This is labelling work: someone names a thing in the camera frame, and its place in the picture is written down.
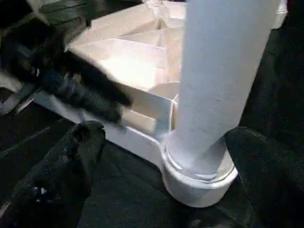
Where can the white plastic table top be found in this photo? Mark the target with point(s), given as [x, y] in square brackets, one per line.
[133, 61]

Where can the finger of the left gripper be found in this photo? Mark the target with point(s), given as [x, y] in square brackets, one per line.
[95, 104]
[102, 80]

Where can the white plastic table leg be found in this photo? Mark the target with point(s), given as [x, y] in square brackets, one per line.
[282, 6]
[213, 71]

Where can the black work mat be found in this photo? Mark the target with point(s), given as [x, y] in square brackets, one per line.
[273, 83]

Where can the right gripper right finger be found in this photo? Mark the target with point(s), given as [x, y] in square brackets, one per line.
[268, 180]

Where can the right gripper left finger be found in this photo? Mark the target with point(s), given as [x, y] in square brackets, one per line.
[61, 171]

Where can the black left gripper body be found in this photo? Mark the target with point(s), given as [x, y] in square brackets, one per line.
[35, 47]

